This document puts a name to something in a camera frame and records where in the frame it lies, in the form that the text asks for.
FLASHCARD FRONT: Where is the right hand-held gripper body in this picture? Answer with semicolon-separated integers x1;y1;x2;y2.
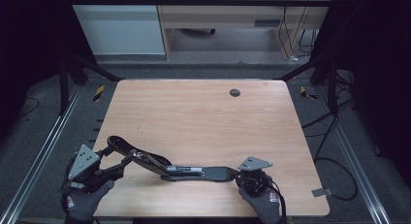
235;155;275;198

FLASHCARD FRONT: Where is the black frame brace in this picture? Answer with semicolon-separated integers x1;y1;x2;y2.
57;52;126;115
273;55;340;115

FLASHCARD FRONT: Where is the looped black cable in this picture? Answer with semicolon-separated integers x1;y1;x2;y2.
298;28;319;57

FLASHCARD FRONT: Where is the white cabinet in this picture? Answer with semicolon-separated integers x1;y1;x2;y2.
66;0;166;56

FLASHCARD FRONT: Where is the light wooden desk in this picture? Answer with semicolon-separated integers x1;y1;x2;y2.
154;0;335;61

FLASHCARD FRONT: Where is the dark curtain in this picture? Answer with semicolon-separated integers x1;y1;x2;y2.
0;0;98;141
318;0;411;186

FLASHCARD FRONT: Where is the grey metal table bracket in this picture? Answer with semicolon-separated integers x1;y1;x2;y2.
311;187;334;199

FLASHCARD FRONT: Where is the black floor cable loop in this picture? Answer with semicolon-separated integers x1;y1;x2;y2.
314;115;359;202

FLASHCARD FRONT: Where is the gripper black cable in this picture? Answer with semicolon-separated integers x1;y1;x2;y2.
60;154;79;194
266;178;288;224

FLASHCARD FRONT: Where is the person's left hand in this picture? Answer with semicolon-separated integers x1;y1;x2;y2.
61;179;116;221

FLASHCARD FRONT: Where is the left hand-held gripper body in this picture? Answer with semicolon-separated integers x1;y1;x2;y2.
64;144;125;194

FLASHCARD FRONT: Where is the black metal frame bar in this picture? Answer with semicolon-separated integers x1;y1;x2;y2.
66;0;335;8

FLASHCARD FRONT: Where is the long black hanging cable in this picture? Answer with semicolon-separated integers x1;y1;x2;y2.
279;0;297;60

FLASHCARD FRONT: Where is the thin black floor cable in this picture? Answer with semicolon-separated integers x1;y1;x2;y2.
18;97;41;117

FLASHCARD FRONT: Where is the black object under desk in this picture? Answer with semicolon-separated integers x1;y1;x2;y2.
178;27;217;37

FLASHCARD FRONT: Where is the yellow-handled tool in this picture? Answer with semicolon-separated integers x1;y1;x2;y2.
92;84;107;103

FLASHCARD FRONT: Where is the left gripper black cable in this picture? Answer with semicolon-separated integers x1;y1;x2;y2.
60;154;79;194

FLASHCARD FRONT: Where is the aluminium floor rail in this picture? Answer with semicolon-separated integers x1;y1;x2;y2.
0;84;82;224
314;86;393;224

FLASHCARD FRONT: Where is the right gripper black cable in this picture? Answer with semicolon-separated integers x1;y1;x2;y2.
266;178;288;224

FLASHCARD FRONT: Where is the yellow black tape strip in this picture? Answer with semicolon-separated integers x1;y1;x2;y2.
300;85;319;101

